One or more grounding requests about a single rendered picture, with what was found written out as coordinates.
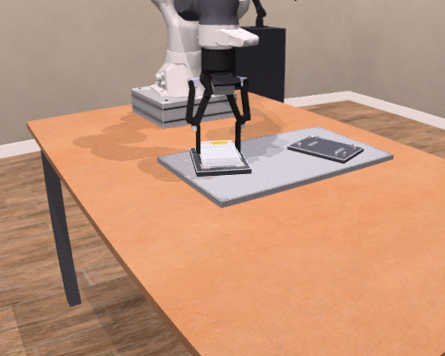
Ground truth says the clear rectangular plastic lid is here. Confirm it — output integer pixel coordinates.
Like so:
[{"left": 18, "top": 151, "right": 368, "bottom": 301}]
[{"left": 200, "top": 140, "right": 242, "bottom": 163}]

